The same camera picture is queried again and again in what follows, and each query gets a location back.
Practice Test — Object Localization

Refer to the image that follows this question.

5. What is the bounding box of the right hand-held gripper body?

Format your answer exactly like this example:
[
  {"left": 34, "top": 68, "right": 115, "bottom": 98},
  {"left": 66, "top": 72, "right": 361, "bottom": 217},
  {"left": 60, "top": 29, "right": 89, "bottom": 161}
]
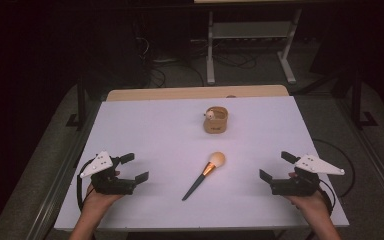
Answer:
[{"left": 270, "top": 153, "right": 346, "bottom": 197}]

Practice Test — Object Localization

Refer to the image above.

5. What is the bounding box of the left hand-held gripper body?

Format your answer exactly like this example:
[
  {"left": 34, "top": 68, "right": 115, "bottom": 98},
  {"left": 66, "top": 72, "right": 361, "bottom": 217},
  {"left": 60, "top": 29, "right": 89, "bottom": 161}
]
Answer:
[{"left": 79, "top": 150, "right": 136, "bottom": 196}]

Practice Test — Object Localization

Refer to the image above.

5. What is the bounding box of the makeup brush with dark handle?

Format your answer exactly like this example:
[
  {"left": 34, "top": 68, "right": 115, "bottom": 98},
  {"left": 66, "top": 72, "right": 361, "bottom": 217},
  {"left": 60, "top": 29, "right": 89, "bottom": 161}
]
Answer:
[{"left": 181, "top": 151, "right": 227, "bottom": 202}]

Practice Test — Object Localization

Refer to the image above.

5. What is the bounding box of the beige brush holder cup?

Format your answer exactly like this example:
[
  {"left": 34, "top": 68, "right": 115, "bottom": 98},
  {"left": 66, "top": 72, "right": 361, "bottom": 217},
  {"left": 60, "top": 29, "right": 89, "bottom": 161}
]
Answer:
[{"left": 202, "top": 105, "right": 230, "bottom": 135}]

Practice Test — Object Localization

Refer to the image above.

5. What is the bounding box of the person's left hand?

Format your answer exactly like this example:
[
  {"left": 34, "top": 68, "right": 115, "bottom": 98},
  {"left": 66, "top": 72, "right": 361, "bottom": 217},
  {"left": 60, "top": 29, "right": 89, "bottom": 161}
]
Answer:
[{"left": 81, "top": 170, "right": 125, "bottom": 215}]

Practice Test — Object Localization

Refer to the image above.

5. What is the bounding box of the person's right hand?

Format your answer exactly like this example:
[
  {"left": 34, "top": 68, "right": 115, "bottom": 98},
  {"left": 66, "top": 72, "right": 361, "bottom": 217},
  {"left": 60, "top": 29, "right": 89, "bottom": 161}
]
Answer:
[{"left": 284, "top": 171, "right": 331, "bottom": 220}]

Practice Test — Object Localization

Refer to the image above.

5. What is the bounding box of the white table cover board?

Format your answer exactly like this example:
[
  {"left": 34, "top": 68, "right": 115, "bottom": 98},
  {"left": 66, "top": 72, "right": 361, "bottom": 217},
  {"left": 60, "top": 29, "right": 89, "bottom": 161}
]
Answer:
[{"left": 53, "top": 95, "right": 350, "bottom": 232}]

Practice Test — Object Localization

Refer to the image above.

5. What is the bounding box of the black metal stand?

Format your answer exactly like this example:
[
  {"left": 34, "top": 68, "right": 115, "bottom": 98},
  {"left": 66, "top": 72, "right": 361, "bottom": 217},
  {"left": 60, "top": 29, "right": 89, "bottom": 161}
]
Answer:
[
  {"left": 350, "top": 69, "right": 380, "bottom": 130},
  {"left": 65, "top": 75, "right": 88, "bottom": 131}
]

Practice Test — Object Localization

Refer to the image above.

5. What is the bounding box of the wooden table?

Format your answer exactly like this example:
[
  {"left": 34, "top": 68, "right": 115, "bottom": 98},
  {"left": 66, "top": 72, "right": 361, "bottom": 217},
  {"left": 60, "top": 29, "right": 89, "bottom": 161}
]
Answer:
[{"left": 106, "top": 84, "right": 290, "bottom": 102}]

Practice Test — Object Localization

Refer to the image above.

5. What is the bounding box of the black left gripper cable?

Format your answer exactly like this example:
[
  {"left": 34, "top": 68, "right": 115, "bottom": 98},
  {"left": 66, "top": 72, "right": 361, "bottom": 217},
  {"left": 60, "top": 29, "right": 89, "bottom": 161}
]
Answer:
[{"left": 76, "top": 158, "right": 96, "bottom": 213}]

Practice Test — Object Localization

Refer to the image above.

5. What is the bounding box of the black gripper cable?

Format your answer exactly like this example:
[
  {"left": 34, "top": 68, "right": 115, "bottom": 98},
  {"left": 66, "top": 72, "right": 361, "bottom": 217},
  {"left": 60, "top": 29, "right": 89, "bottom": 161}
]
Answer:
[
  {"left": 317, "top": 179, "right": 337, "bottom": 216},
  {"left": 76, "top": 158, "right": 96, "bottom": 213}
]

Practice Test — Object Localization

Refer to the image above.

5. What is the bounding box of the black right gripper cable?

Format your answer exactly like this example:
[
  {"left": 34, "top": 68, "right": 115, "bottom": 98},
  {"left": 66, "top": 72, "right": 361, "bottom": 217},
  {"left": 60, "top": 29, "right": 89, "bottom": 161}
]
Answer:
[{"left": 317, "top": 179, "right": 337, "bottom": 216}]

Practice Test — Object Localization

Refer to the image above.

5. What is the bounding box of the metal floor rail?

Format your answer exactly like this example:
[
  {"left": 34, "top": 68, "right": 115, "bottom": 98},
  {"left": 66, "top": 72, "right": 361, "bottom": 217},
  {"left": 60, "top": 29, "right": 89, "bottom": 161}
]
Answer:
[
  {"left": 26, "top": 99, "right": 102, "bottom": 240},
  {"left": 334, "top": 98, "right": 384, "bottom": 214}
]

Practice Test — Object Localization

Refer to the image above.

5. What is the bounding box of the black floor cable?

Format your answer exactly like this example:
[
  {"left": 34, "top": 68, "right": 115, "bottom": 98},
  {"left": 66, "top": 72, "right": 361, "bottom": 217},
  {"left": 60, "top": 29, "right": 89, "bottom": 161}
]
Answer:
[{"left": 312, "top": 137, "right": 357, "bottom": 198}]

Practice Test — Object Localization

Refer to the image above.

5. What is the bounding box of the tangle of floor cables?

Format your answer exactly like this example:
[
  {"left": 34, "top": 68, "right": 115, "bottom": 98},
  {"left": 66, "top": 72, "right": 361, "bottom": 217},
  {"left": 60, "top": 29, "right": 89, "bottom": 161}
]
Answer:
[{"left": 133, "top": 33, "right": 259, "bottom": 88}]

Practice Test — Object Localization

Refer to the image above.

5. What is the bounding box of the white metal desk frame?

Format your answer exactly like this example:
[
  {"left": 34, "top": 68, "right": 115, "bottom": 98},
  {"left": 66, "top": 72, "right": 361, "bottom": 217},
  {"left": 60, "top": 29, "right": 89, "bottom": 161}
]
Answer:
[{"left": 205, "top": 7, "right": 303, "bottom": 86}]

